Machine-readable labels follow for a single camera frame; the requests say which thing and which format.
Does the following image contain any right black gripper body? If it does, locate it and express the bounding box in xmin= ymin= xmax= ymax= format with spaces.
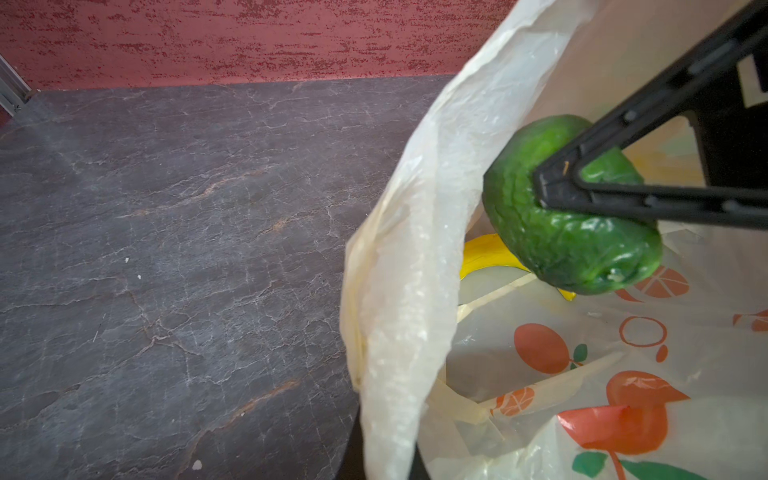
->
xmin=684 ymin=66 xmax=767 ymax=189

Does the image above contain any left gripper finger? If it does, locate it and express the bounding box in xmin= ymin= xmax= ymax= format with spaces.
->
xmin=335 ymin=410 xmax=430 ymax=480

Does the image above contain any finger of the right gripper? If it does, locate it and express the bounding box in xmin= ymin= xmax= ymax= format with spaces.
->
xmin=533 ymin=1 xmax=767 ymax=230

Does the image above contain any green lime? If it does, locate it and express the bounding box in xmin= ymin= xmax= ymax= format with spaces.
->
xmin=482 ymin=115 xmax=663 ymax=295

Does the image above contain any yellow banana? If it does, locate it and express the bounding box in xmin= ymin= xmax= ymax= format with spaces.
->
xmin=459 ymin=234 xmax=542 ymax=300

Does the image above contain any printed translucent plastic bag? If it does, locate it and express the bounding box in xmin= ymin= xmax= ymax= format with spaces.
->
xmin=340 ymin=1 xmax=767 ymax=479

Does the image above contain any left aluminium corner post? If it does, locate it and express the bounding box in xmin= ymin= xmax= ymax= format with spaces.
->
xmin=0 ymin=56 xmax=34 ymax=117

